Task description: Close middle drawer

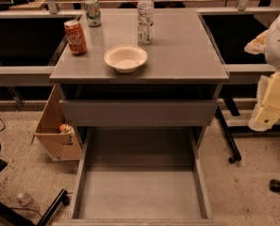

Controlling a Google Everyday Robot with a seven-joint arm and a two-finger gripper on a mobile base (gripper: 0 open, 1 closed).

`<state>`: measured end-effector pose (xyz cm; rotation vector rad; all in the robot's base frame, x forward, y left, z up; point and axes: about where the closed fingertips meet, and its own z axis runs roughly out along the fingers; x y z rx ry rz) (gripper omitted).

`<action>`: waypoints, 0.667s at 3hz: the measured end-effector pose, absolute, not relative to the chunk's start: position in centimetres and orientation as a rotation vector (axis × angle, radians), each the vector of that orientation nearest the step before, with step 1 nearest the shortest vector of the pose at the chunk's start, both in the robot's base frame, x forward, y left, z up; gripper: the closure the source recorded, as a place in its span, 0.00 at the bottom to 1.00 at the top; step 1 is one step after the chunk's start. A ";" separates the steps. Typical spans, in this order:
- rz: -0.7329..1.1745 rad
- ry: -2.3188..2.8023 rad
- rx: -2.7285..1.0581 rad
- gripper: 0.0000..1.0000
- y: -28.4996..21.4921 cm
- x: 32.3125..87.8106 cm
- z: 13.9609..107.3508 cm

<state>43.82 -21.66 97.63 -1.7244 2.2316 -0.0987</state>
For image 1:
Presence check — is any yellowish white gripper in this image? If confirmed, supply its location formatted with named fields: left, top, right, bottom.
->
left=248, top=70, right=280, bottom=132

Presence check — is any grey drawer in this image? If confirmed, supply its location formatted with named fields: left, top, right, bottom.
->
left=59, top=100, right=217, bottom=127
left=53, top=127, right=227, bottom=226

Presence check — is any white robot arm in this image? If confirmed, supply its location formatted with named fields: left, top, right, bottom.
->
left=244, top=15, right=280, bottom=132

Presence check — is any grey drawer cabinet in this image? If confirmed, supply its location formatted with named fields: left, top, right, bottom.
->
left=49, top=7, right=230, bottom=226

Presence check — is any grey top drawer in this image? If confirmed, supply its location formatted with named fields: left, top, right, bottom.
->
left=59, top=100, right=217, bottom=127

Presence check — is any black table leg with caster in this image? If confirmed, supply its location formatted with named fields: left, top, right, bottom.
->
left=216, top=107, right=241, bottom=164

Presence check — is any black caster wheel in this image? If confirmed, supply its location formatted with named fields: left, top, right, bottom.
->
left=269, top=179, right=280, bottom=192

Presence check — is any white paper bowl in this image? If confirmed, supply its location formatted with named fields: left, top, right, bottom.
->
left=104, top=45, right=148, bottom=73

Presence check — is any clear plastic water bottle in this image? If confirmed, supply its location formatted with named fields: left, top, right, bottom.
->
left=137, top=0, right=155, bottom=44

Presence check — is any green white soda can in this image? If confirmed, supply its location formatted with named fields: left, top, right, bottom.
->
left=84, top=0, right=101, bottom=27

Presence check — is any orange soda can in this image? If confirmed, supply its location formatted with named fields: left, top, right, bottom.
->
left=64, top=20, right=87, bottom=56

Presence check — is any orange fruit in box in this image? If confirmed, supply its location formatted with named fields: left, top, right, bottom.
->
left=58, top=123, right=68, bottom=133

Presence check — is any cardboard box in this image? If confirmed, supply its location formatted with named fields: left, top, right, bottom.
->
left=34, top=88, right=81, bottom=161

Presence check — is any plastic bottle on floor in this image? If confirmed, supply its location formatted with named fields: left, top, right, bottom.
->
left=17, top=193, right=40, bottom=213

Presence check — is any black chair base leg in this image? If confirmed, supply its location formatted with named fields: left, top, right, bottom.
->
left=0, top=189, right=70, bottom=226

